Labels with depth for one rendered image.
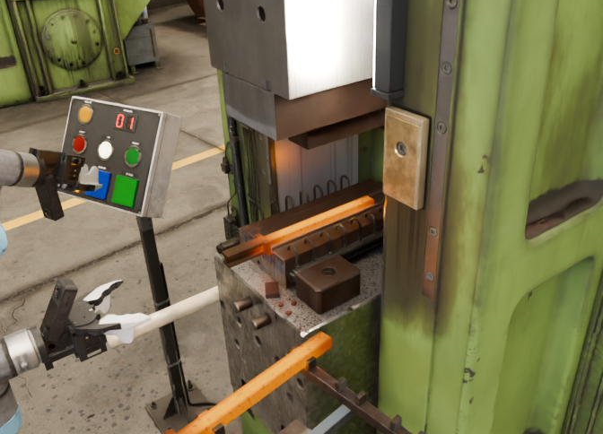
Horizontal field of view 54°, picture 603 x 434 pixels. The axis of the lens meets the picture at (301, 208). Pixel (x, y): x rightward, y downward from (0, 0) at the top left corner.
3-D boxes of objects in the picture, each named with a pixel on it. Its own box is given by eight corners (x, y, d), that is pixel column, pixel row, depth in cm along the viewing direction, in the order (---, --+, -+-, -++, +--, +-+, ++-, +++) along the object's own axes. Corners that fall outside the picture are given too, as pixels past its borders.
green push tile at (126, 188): (131, 207, 154) (137, 179, 154) (110, 202, 158) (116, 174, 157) (136, 208, 156) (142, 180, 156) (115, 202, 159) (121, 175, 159)
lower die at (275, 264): (286, 289, 132) (284, 257, 127) (240, 250, 146) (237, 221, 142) (420, 227, 152) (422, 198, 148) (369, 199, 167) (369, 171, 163)
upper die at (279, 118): (276, 141, 114) (274, 94, 110) (226, 114, 129) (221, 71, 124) (429, 94, 135) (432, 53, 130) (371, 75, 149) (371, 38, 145)
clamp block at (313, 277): (318, 316, 123) (318, 291, 120) (295, 297, 129) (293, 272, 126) (362, 294, 129) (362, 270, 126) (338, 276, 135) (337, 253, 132)
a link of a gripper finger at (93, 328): (126, 319, 113) (82, 320, 113) (125, 312, 112) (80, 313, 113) (119, 335, 109) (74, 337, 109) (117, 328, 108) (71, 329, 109)
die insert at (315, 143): (308, 150, 125) (307, 124, 122) (287, 140, 130) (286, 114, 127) (410, 117, 140) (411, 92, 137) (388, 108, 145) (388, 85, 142)
